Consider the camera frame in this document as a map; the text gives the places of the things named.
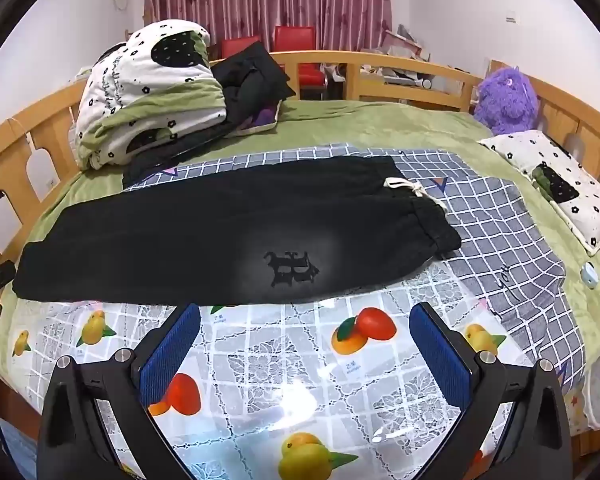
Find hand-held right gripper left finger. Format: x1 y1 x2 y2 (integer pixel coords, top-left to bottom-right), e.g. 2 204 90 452
36 303 203 480

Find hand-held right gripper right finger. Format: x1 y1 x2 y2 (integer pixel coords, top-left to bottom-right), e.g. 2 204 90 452
408 302 573 480

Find black pants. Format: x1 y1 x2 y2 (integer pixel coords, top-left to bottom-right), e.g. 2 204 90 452
12 155 463 306

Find fruit print plastic tablecloth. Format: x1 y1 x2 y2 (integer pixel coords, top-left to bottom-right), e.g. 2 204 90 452
0 260 513 480

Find grey checked bed sheet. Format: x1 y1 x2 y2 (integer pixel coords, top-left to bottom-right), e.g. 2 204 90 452
122 142 588 411

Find dark cloth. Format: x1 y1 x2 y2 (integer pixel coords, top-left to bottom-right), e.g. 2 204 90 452
122 127 231 188

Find white floral pillow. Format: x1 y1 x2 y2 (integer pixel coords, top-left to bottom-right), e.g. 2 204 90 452
477 130 600 256

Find folded white green floral quilt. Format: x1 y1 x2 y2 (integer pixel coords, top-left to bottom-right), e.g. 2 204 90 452
75 19 228 171

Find green blanket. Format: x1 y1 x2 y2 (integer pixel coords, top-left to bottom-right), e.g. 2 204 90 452
0 99 600 363

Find purple cloth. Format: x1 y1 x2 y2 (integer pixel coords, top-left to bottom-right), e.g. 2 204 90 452
250 104 281 128

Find purple plush toy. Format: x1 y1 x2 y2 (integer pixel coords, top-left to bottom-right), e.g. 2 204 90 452
472 65 540 136

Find pile of black clothes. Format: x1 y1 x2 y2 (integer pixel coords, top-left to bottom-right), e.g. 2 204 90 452
210 42 298 126

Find pile of papers and clutter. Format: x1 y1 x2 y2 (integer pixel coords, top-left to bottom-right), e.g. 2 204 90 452
325 24 481 92

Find red chair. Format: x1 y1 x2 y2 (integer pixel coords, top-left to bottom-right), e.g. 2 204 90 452
272 25 328 101
222 36 263 61

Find red patterned curtain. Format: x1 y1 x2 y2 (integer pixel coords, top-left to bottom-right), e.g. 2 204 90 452
144 0 393 53

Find wooden bed frame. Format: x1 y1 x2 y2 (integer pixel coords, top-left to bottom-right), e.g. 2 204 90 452
0 50 600 461

